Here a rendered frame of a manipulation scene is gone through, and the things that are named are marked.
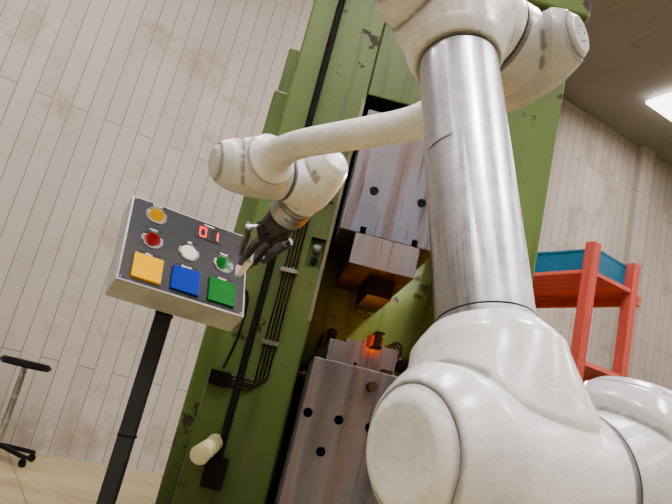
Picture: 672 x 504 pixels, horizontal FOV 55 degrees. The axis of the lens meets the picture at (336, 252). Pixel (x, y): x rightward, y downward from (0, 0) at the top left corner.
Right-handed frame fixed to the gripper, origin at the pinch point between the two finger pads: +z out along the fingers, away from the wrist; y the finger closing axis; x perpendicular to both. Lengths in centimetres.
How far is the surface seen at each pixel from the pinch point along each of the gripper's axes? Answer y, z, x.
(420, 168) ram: 49, -19, 45
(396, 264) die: 48, -3, 18
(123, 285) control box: -24.2, 15.2, -5.5
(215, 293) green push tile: -1.7, 12.5, -1.4
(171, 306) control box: -11.0, 17.7, -5.5
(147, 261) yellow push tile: -20.3, 12.5, 1.7
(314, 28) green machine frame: 15, -15, 100
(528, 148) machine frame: 88, -33, 63
